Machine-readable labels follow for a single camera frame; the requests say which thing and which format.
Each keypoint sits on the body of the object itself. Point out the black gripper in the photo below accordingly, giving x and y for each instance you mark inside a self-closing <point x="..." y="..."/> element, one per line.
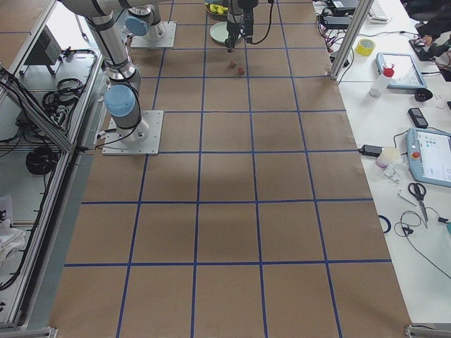
<point x="233" y="25"/>

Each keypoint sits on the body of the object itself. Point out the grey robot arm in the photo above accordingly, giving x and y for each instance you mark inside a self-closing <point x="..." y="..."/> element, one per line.
<point x="122" y="98"/>

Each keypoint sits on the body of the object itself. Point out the light green plate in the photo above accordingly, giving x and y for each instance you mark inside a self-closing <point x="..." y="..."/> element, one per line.
<point x="218" y="32"/>

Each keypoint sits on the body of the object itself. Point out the brown wicker basket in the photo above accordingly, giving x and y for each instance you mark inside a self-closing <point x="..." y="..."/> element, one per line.
<point x="220" y="2"/>

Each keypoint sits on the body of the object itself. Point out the yellow banana bunch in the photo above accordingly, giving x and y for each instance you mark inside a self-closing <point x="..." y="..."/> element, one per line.
<point x="217" y="9"/>

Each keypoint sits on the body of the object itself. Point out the yellow tape roll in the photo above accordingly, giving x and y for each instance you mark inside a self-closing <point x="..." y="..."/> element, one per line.
<point x="365" y="47"/>

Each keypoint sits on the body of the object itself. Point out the red capped clear bottle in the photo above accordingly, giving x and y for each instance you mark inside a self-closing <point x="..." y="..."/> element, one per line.
<point x="382" y="82"/>

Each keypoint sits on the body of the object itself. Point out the blue teach pendant far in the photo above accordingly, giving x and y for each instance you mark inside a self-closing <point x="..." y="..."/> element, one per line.
<point x="406" y="72"/>

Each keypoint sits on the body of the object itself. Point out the blue teach pendant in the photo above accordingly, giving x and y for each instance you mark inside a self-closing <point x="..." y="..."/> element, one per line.
<point x="428" y="155"/>
<point x="406" y="72"/>

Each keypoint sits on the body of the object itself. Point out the black power adapter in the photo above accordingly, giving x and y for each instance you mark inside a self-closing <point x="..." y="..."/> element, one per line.
<point x="370" y="150"/>

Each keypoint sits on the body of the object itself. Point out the white paper cup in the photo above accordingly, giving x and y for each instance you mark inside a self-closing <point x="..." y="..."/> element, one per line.
<point x="389" y="155"/>

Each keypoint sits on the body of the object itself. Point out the small black bowl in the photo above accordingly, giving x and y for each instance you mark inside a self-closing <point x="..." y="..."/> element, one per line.
<point x="422" y="95"/>

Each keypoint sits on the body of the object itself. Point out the black phone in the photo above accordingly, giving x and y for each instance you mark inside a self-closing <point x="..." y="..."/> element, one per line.
<point x="418" y="118"/>

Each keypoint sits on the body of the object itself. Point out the blue teach pendant near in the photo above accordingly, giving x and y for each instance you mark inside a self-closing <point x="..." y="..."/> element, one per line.
<point x="428" y="155"/>

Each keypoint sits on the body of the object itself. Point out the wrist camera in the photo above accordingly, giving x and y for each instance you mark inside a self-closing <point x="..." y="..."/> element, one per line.
<point x="248" y="22"/>

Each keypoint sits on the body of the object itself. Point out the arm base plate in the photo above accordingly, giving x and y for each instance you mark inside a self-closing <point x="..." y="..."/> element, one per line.
<point x="159" y="36"/>
<point x="144" y="140"/>

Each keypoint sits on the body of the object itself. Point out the aluminium frame post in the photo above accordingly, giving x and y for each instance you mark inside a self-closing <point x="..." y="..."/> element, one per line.
<point x="357" y="21"/>

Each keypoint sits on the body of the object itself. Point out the black handled scissors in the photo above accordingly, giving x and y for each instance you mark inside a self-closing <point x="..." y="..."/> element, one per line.
<point x="418" y="191"/>

